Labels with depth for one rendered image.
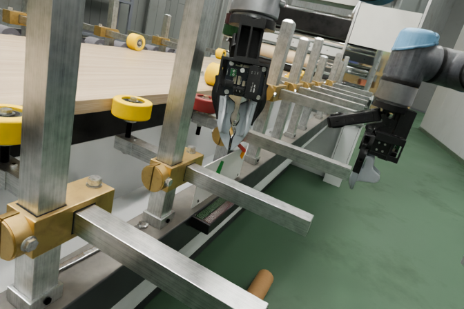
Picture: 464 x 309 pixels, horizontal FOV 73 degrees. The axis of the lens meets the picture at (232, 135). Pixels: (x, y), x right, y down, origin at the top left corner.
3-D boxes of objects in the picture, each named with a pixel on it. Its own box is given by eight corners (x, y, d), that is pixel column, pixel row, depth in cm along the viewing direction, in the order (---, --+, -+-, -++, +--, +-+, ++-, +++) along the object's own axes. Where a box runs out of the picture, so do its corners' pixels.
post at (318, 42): (293, 138, 154) (324, 38, 140) (291, 140, 150) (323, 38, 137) (286, 136, 155) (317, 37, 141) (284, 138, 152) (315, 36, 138)
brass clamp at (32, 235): (114, 221, 45) (118, 190, 44) (16, 272, 33) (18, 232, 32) (83, 203, 48) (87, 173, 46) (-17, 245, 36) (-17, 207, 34)
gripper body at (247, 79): (212, 96, 46) (226, 9, 43) (217, 91, 54) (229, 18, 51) (264, 105, 46) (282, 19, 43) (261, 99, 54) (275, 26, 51)
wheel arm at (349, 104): (362, 112, 119) (365, 103, 118) (361, 114, 116) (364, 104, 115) (244, 77, 137) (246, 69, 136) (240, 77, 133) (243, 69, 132)
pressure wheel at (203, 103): (215, 136, 92) (225, 98, 89) (201, 141, 85) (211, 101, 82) (193, 127, 95) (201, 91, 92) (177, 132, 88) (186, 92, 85)
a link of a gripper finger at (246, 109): (228, 157, 49) (238, 99, 47) (229, 147, 55) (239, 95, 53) (247, 161, 49) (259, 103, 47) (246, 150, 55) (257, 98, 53)
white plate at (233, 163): (239, 176, 93) (248, 145, 91) (192, 209, 70) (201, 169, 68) (238, 175, 94) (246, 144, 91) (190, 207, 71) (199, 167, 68)
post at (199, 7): (166, 237, 65) (217, -7, 52) (155, 245, 62) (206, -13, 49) (152, 230, 67) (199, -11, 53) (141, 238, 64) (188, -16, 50)
